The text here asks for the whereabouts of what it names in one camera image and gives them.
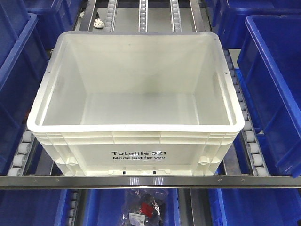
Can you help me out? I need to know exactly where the rear roller track right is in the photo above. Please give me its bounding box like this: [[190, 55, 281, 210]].
[[170, 0, 182, 32]]

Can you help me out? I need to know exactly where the right white roller track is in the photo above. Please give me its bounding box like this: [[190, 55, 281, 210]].
[[224, 49, 270, 176]]

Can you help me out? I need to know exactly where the blue bin upper right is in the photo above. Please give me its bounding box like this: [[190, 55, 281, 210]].
[[204, 0, 301, 50]]

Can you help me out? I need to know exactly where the blue bin lower middle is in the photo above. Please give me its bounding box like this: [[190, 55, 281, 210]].
[[83, 189, 180, 226]]

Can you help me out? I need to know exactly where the clear bag with parts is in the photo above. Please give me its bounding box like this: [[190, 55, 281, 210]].
[[119, 188, 169, 226]]

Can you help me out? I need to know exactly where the steel front shelf rail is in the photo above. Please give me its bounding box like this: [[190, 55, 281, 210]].
[[0, 175, 301, 189]]

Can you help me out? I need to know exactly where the blue bin lower right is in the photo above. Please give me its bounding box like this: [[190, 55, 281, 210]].
[[208, 189, 301, 226]]

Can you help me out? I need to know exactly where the white plastic tote bin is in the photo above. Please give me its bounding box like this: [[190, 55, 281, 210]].
[[27, 32, 245, 176]]

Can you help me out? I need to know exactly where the white roller track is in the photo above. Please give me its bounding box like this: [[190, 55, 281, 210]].
[[224, 49, 270, 176], [7, 129, 34, 176]]

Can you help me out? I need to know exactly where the blue bin left front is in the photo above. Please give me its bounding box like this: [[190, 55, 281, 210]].
[[0, 0, 48, 175]]

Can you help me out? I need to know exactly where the left white roller track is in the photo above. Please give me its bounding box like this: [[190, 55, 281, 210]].
[[7, 129, 34, 176]]

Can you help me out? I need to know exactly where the lower roller track left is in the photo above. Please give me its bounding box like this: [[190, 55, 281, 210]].
[[66, 190, 79, 226]]

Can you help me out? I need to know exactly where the blue bin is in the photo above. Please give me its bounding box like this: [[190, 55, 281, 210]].
[[24, 0, 82, 49], [238, 15, 301, 178], [0, 0, 48, 175], [0, 189, 71, 226], [208, 189, 301, 226], [204, 0, 301, 50], [83, 189, 180, 226]]

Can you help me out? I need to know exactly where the blue bin upper left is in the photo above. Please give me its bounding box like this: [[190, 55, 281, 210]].
[[24, 0, 82, 49]]

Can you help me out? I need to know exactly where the blue bin lower left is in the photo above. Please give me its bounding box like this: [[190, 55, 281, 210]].
[[0, 189, 71, 226]]

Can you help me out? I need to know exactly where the rear roller track middle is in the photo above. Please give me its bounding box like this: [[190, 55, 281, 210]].
[[138, 0, 148, 32]]

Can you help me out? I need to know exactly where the blue bin right front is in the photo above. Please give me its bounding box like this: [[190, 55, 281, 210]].
[[238, 15, 301, 178]]

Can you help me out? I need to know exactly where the rear roller track left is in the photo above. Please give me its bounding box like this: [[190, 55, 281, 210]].
[[103, 0, 118, 32]]

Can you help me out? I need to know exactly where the white perforated shoe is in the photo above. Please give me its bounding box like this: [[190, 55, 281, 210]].
[[93, 18, 104, 29]]

